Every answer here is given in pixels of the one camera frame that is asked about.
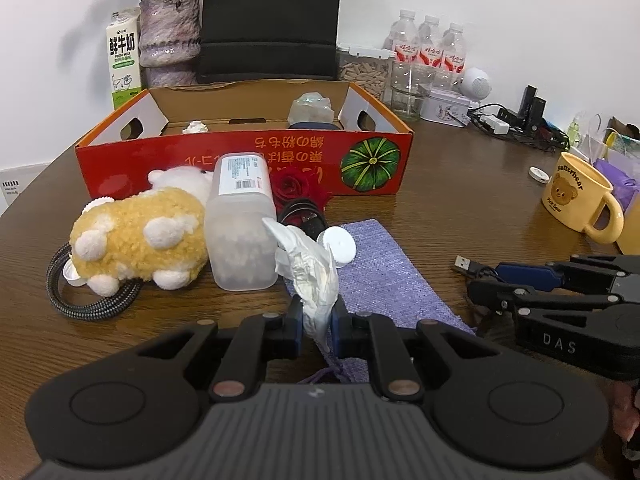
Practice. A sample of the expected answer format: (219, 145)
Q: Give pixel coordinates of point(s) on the empty glass jar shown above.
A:
(411, 95)

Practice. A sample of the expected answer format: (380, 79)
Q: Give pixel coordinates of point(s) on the tall yellow container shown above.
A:
(631, 232)

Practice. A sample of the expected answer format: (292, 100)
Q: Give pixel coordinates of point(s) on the black charger device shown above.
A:
(531, 107)

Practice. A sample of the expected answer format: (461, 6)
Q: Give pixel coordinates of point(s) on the red cardboard box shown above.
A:
(150, 160)

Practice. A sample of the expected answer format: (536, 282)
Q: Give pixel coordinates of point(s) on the navy zip pouch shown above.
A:
(312, 125)

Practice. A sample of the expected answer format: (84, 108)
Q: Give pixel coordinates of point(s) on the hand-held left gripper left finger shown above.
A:
(295, 327)

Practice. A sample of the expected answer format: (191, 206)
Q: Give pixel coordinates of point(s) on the white flat cap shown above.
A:
(340, 245)

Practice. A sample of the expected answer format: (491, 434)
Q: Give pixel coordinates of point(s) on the long tissue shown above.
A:
(312, 280)

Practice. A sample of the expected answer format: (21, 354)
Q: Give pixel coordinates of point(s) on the red rose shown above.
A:
(290, 185)

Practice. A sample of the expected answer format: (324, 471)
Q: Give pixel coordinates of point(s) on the yellow white plush toy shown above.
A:
(130, 230)

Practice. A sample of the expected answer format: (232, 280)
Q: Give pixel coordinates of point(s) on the wooden desktop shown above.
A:
(475, 200)

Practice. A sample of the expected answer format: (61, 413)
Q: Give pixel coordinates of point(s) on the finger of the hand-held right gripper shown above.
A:
(525, 272)
(500, 292)

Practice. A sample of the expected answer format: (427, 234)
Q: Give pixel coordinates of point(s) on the clear cotton swab container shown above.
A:
(235, 240)

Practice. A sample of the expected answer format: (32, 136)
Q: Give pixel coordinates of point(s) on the white green milk carton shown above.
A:
(124, 60)

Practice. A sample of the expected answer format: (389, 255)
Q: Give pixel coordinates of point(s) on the clear water bottle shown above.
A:
(430, 52)
(454, 57)
(401, 45)

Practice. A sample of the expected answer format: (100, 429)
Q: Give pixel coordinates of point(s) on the paper gift bag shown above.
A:
(622, 137)

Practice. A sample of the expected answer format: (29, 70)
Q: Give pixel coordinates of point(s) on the purple ceramic vase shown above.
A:
(167, 35)

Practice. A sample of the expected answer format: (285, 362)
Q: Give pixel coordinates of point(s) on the small clear bottle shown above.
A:
(576, 132)

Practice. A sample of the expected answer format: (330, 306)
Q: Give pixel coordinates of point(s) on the tissue ball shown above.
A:
(195, 127)

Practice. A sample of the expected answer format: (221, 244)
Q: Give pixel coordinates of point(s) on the clear plastic bag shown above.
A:
(310, 107)

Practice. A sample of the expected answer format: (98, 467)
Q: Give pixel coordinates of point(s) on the small white round lid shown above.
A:
(539, 175)

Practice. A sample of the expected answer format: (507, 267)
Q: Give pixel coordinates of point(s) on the white tin box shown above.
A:
(445, 107)

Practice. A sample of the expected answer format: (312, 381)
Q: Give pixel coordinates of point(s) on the purple plastic bag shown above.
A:
(620, 180)

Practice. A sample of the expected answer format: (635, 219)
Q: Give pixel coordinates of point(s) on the person's right hand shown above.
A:
(625, 410)

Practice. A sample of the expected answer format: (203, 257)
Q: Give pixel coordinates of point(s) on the yellow bear mug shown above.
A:
(570, 195)

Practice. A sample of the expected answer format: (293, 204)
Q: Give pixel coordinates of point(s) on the white power strip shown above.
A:
(494, 124)

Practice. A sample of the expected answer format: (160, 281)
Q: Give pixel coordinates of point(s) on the clear pellet container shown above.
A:
(362, 72)

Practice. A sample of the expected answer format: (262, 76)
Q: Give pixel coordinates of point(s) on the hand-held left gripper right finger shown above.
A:
(339, 330)

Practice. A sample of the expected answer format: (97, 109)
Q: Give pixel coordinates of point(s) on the white round speaker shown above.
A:
(476, 84)

